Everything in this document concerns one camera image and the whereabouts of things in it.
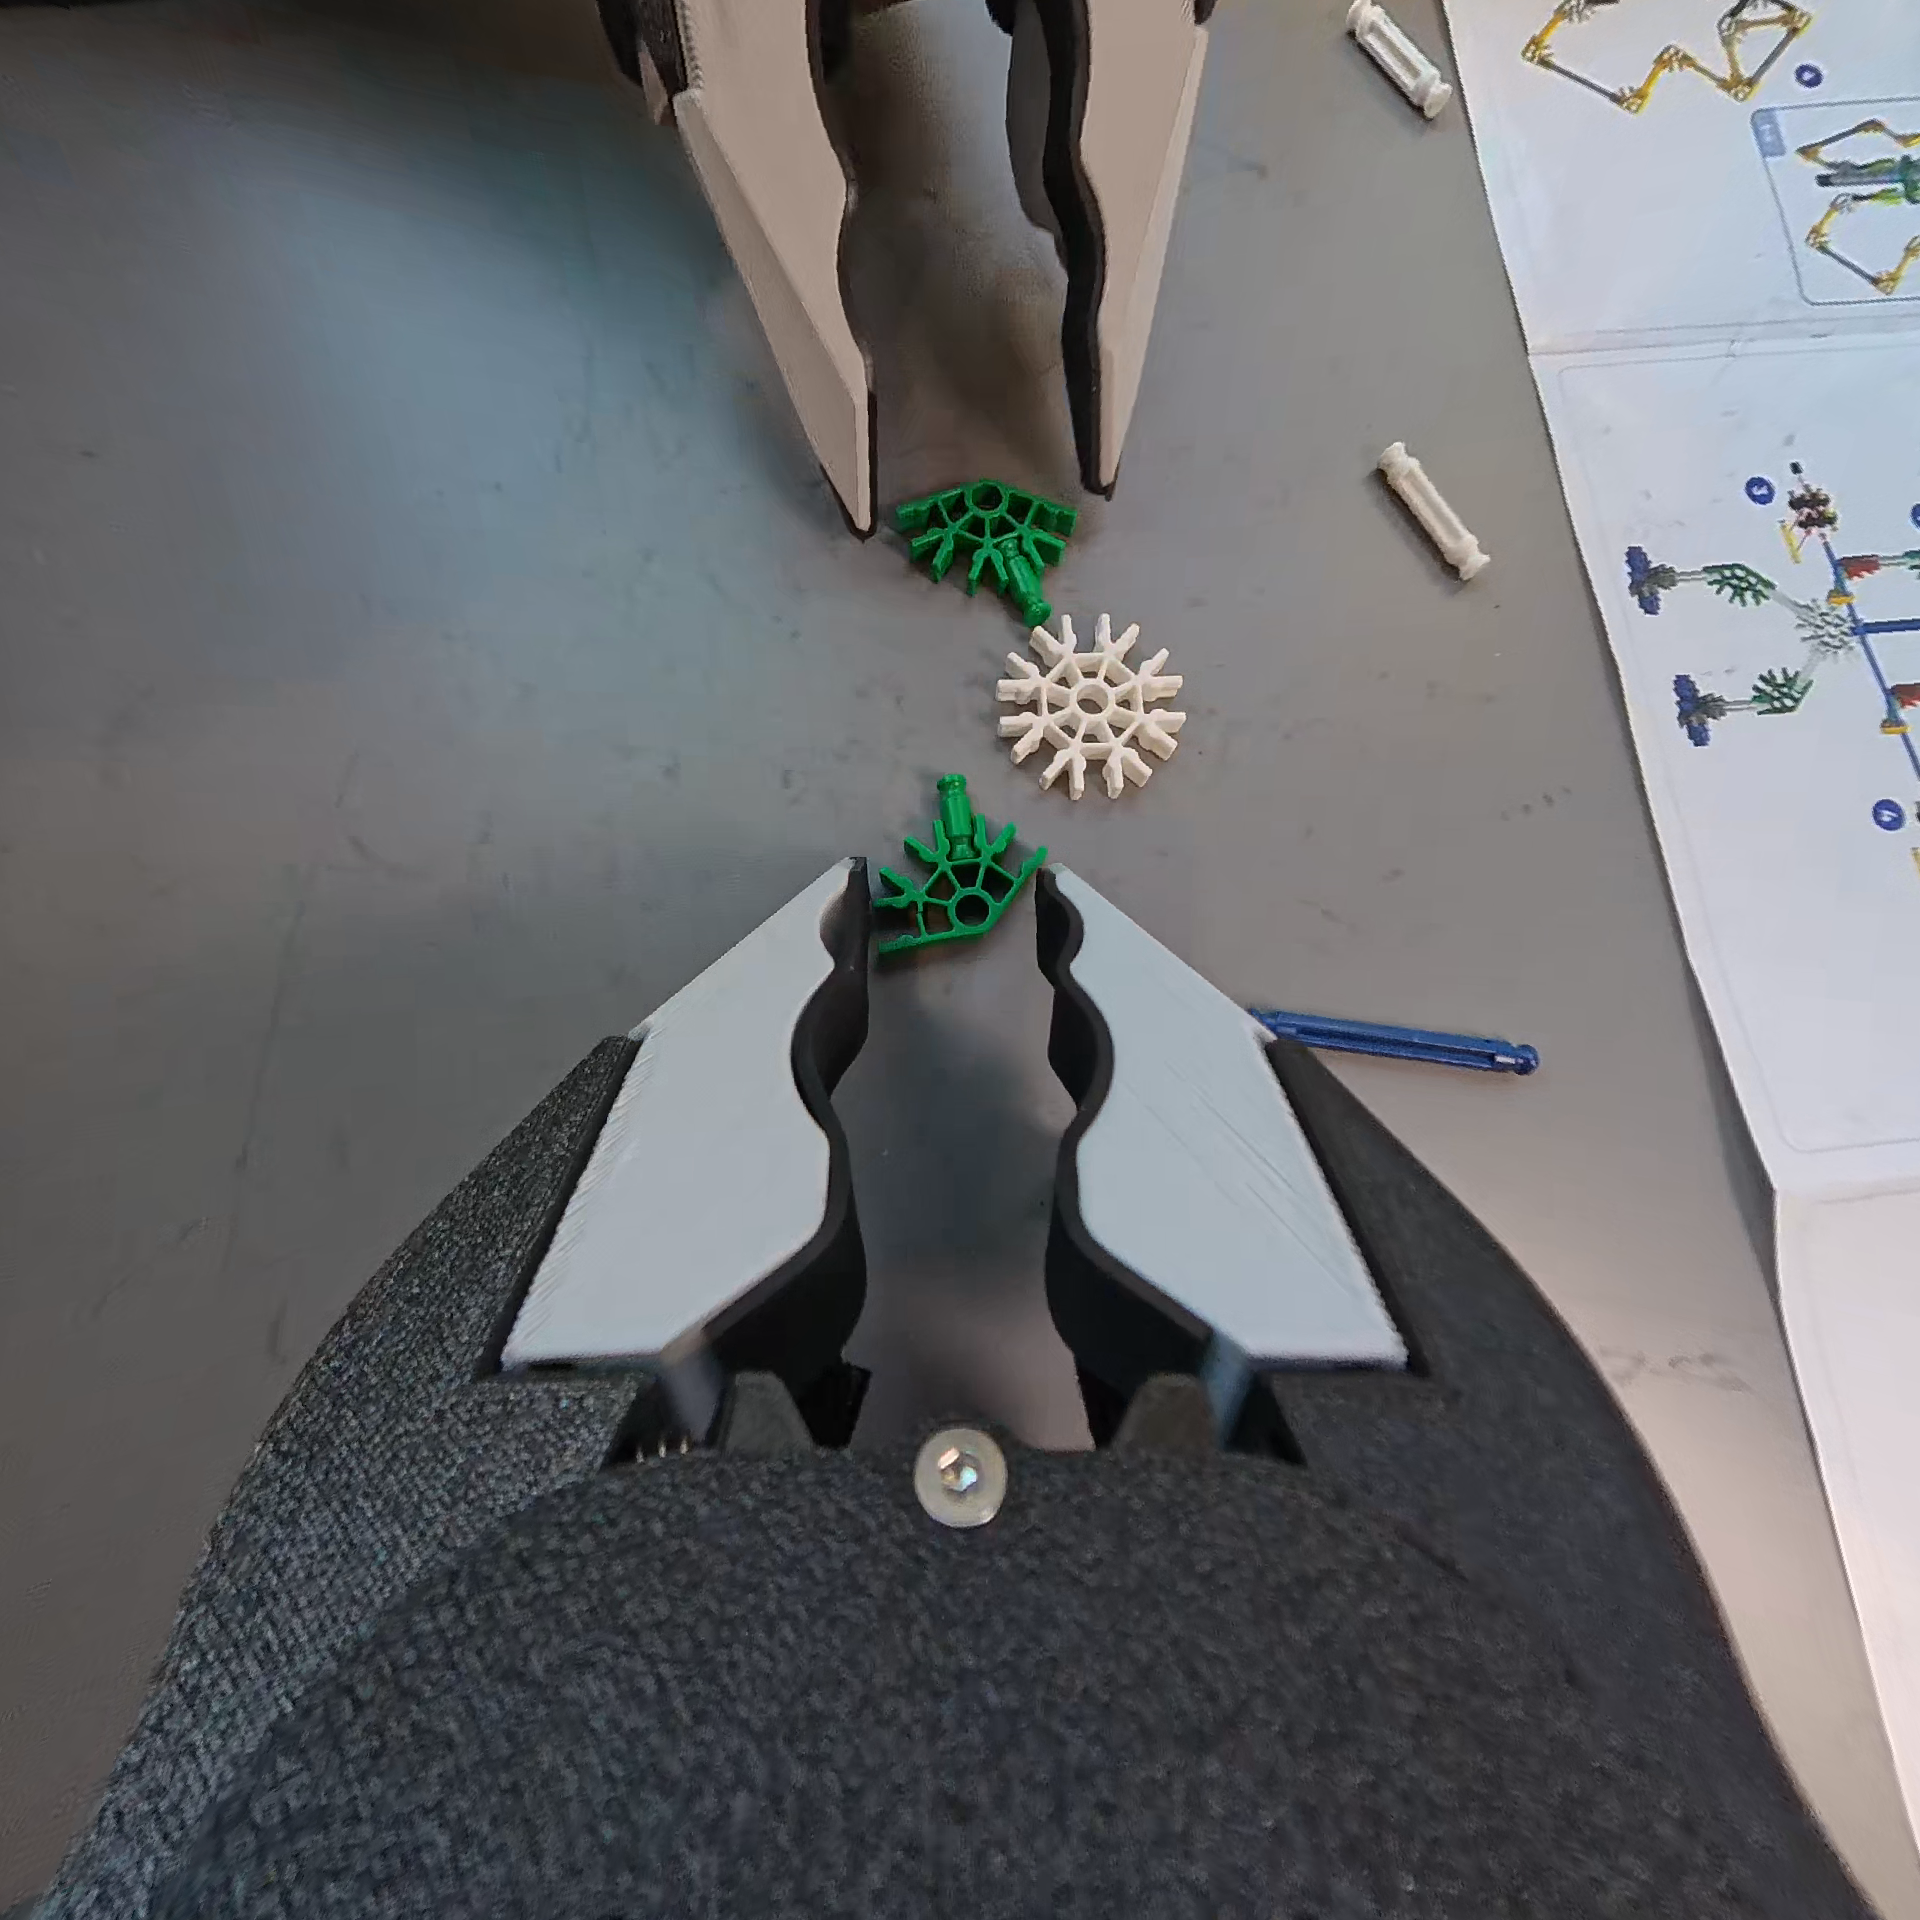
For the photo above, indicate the blue toy rod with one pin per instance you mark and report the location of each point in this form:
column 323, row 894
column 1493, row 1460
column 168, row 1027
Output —
column 1394, row 1044

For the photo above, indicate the white snowflake toy connector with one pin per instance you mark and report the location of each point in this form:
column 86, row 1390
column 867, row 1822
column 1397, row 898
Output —
column 1090, row 708

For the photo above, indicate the grey desk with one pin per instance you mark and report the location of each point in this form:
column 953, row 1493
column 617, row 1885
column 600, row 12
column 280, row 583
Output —
column 362, row 751

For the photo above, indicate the green toy connector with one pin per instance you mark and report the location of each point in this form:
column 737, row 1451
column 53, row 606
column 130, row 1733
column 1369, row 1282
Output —
column 977, row 527
column 960, row 894

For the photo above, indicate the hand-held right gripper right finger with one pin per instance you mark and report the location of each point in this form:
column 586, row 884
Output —
column 1230, row 1202

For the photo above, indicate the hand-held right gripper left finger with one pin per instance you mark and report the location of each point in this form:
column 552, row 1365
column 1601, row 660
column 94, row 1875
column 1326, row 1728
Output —
column 675, row 1202

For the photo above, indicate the short green toy rod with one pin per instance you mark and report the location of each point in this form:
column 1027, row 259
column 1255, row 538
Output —
column 949, row 806
column 1035, row 595

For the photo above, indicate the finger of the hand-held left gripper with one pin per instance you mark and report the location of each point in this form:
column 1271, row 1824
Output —
column 775, row 211
column 1149, row 181

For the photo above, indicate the toy instruction poster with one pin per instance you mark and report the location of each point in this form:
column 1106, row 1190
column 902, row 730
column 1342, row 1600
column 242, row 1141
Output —
column 1739, row 751

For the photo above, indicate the short white toy rod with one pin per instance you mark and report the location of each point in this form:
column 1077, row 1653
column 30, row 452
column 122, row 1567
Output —
column 1437, row 511
column 1400, row 55

